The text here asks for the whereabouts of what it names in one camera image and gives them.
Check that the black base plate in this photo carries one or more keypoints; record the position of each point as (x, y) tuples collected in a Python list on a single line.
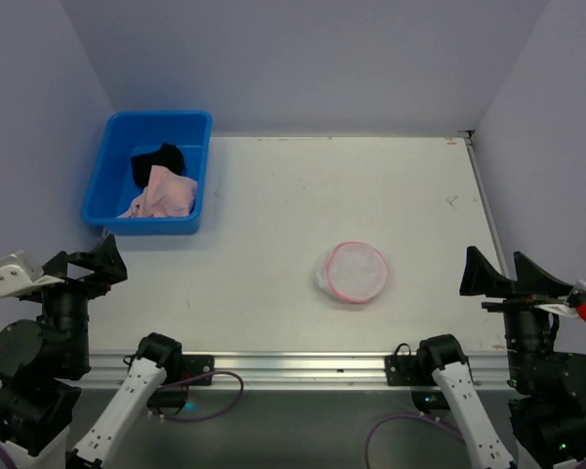
[(403, 370), (196, 365)]

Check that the blue plastic bin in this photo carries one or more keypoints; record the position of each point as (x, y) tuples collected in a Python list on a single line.
[(113, 188)]

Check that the white mesh laundry bag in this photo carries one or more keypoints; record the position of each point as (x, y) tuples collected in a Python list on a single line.
[(352, 272)]

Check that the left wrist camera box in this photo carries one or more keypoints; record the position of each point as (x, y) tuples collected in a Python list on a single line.
[(21, 274)]

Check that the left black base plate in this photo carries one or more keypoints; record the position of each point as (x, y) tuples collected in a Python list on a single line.
[(196, 365)]

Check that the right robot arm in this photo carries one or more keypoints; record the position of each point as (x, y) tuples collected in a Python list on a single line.
[(549, 418)]

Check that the pink bra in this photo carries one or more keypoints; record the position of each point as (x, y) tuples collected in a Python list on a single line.
[(166, 195)]

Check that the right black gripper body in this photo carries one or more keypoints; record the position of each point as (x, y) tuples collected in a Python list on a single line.
[(523, 301)]

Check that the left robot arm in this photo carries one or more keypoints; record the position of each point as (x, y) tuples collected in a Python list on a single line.
[(41, 361)]

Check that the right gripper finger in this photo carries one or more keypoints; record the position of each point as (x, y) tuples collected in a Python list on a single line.
[(481, 278), (533, 280)]

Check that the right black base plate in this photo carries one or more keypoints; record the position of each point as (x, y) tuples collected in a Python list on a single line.
[(403, 370)]

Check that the black bra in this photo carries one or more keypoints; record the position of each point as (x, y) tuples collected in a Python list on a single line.
[(167, 156)]

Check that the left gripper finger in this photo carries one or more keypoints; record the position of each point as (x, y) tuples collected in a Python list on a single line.
[(58, 265), (104, 263)]

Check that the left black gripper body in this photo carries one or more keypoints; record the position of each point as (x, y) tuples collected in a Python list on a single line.
[(71, 281)]

